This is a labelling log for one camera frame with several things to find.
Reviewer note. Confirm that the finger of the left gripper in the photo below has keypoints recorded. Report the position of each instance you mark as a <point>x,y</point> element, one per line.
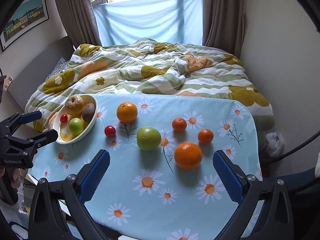
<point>12,123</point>
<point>37,139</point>

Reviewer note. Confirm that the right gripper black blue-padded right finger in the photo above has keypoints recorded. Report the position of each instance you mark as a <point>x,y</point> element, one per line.
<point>275,220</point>

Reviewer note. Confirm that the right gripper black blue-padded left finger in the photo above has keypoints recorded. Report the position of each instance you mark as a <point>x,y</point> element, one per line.
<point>46,220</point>

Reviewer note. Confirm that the red cherry tomato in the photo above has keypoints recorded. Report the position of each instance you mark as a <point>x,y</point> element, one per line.
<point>63,118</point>
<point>110,131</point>

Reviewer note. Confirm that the large green apple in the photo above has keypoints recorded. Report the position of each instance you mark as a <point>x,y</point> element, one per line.
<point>76,126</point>

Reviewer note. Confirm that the small tangerine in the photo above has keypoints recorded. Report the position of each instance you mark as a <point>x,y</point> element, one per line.
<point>205,136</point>
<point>179,124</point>

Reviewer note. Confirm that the medium orange tangerine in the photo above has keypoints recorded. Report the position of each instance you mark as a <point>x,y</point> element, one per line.
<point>188,155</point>

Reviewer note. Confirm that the large orange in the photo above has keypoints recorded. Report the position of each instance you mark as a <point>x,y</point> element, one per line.
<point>127,112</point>

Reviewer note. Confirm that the small green apple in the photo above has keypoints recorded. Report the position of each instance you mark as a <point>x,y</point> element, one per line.
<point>148,138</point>

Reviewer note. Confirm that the person's left hand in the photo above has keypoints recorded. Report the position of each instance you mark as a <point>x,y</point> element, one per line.
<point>10,182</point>

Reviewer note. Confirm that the white duck-print bowl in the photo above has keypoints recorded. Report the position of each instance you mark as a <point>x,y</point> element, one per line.
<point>64,135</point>

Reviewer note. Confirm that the wrinkled brown apple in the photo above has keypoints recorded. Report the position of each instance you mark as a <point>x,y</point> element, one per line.
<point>74,105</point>

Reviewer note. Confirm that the grey bed headboard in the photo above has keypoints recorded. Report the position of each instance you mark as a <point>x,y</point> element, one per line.
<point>35,72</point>

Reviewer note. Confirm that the brown kiwi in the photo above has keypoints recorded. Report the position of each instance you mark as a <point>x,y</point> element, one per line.
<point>88,112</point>

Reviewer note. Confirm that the white plastic bag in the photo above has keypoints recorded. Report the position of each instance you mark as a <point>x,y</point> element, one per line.
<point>274,144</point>

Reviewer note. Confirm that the patterned grey pillow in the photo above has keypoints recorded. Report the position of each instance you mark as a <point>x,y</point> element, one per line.
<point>59,67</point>

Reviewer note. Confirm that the light blue daisy tablecloth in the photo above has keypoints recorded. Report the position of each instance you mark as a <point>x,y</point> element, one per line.
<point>144,194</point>

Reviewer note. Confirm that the green striped floral duvet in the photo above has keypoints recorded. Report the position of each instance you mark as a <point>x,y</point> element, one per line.
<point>150,67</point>

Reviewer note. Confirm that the framed building picture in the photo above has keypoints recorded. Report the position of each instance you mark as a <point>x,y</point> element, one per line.
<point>29,14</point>

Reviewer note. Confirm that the left brown curtain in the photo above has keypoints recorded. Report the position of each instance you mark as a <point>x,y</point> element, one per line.
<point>79,22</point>

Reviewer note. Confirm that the brown curtain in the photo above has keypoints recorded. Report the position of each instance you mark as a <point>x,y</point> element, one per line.
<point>79,22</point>
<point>223,25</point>

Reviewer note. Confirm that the light blue window cloth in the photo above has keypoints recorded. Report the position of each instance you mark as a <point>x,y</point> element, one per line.
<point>173,21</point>

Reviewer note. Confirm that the right brown curtain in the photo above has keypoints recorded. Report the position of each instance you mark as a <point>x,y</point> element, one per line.
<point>223,25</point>

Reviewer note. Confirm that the white wall socket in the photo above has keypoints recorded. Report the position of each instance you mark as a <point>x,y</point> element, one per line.
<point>7,82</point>

